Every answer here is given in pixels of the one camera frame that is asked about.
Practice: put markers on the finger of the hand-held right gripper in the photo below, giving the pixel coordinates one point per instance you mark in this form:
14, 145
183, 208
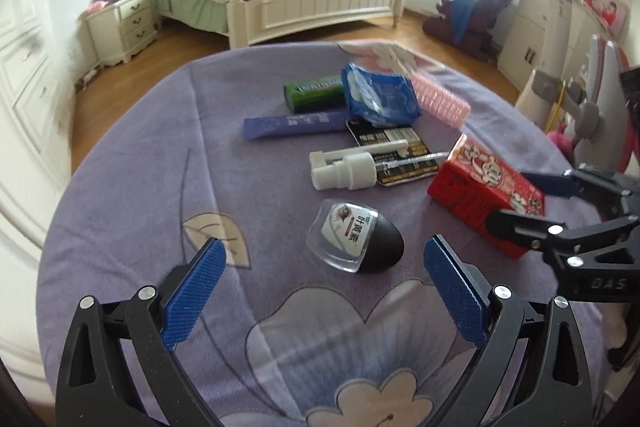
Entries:
550, 185
520, 227

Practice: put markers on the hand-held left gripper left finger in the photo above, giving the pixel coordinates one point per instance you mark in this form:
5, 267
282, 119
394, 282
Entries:
195, 292

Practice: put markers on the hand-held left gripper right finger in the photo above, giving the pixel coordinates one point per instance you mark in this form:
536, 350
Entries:
455, 292

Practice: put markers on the red milk carton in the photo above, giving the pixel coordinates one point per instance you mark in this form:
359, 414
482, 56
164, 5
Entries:
465, 187

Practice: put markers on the black clear eye drop package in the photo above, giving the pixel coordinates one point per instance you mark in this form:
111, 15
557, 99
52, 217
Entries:
345, 232

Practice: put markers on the pink plush toy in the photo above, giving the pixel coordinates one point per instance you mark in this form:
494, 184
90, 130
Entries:
562, 141

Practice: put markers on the pink hair roller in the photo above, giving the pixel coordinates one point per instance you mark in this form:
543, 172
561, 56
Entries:
440, 99

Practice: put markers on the white dresser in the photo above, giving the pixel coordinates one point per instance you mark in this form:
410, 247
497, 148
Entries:
535, 22

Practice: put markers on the white pump spray head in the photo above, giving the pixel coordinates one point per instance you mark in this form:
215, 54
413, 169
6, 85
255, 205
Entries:
340, 169

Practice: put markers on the dark brown massage chair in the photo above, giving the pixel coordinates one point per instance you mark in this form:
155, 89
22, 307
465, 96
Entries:
487, 17

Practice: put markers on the black packet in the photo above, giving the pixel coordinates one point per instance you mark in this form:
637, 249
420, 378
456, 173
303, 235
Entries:
365, 132

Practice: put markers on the blue tissue pack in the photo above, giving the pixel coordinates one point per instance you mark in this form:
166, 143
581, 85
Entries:
385, 99

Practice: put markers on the red dolls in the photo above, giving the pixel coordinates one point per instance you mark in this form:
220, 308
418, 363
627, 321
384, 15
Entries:
605, 7

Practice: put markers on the purple stick sachet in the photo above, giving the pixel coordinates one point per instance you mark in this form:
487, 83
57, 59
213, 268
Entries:
285, 124

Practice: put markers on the blue cloth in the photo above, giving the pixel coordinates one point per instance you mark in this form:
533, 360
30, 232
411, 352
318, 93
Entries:
465, 14

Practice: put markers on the green gum pack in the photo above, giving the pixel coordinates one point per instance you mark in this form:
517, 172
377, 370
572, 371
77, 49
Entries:
310, 92

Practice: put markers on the white power strip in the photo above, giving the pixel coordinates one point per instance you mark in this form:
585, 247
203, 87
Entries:
87, 78

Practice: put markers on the white wardrobe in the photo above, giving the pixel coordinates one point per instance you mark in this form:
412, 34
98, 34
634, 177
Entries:
25, 82

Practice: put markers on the cream nightstand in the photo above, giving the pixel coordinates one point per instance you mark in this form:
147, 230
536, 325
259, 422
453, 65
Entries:
125, 27

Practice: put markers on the pink item on nightstand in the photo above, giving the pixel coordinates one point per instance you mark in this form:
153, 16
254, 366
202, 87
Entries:
96, 7

